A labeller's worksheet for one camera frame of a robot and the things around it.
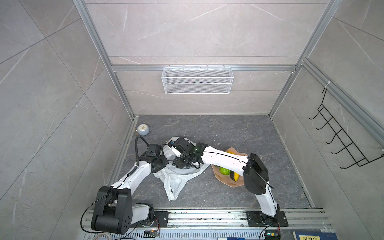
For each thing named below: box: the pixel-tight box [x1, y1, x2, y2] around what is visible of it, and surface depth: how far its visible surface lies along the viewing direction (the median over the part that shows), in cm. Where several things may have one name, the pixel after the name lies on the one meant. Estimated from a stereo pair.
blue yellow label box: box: [292, 231, 338, 240], surface depth 69 cm
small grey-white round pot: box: [137, 123, 150, 136], surface depth 109 cm
